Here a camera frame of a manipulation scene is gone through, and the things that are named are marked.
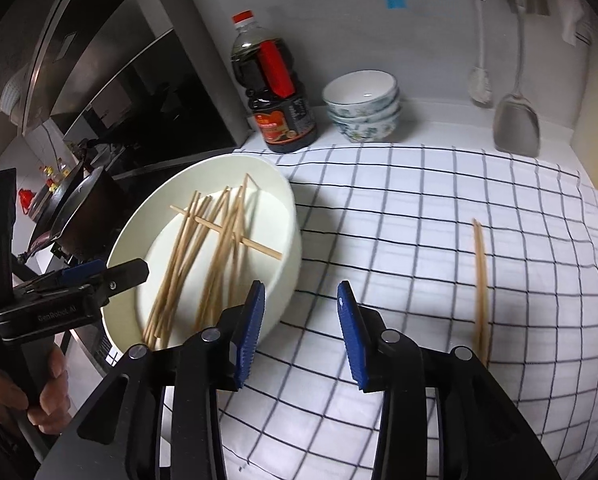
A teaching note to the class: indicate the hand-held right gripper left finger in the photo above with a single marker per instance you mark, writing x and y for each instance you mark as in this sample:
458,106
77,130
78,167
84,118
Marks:
249,340

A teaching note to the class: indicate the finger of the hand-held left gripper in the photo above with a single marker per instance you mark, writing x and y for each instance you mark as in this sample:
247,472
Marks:
126,275
81,272

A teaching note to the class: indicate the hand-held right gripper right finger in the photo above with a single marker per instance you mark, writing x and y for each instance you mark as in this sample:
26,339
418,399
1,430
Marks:
351,345

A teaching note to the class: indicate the pile of wooden chopsticks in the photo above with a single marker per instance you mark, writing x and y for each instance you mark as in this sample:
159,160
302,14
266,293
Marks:
171,290

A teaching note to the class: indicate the single wooden chopstick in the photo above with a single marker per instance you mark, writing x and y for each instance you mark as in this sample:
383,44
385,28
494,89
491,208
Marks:
478,285
485,290

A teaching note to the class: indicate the white round tray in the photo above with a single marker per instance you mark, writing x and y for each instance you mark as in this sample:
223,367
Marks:
274,200

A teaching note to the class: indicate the person's left hand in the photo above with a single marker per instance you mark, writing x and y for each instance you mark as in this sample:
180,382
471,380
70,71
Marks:
54,405

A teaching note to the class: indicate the dark cooking pot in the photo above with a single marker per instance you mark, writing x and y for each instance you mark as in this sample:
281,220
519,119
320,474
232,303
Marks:
89,225

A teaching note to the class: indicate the red plastic object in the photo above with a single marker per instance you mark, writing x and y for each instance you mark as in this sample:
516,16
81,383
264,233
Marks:
25,200

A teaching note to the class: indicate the small condiment bottles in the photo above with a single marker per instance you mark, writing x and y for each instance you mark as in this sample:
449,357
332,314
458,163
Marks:
54,172

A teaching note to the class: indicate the white checkered cloth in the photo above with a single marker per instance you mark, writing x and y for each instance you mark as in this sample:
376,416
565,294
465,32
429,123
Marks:
404,210

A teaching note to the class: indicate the black steel range hood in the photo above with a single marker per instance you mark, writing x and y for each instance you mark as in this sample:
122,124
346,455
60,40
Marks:
154,85

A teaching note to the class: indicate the white blue floral bowl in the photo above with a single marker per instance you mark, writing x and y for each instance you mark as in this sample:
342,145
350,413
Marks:
364,116
359,87
366,132

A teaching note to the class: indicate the dark soy sauce bottle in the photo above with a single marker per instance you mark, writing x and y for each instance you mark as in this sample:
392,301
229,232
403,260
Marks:
284,125

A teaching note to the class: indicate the metal spatula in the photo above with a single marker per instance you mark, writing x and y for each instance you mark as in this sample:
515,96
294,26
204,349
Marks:
516,125

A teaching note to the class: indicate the white dish brush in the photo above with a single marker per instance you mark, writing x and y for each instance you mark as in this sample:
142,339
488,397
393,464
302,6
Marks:
480,87

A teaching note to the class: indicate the pale hanging rag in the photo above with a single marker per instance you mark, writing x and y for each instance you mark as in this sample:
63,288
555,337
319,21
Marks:
576,20

